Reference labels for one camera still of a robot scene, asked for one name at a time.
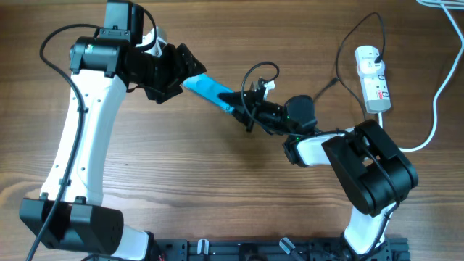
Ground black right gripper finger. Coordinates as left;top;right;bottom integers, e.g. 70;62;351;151
217;92;244;109
232;107;254;133

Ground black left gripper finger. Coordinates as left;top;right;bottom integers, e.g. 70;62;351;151
176;43;207;82
144;86;183;104

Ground turquoise screen smartphone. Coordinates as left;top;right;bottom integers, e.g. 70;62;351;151
182;73;234;114

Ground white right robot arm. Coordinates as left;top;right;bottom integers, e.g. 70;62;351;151
218;89;418;260

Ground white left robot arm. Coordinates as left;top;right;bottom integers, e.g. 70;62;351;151
20;1;206;260

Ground white charger plug adapter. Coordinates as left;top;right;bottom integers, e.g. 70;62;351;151
357;59;385;78

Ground white power strip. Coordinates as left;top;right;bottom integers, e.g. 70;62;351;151
355;46;392;114

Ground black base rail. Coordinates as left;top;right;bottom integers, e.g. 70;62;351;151
152;237;411;261

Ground white power strip cord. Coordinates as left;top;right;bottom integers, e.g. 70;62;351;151
378;0;464;152

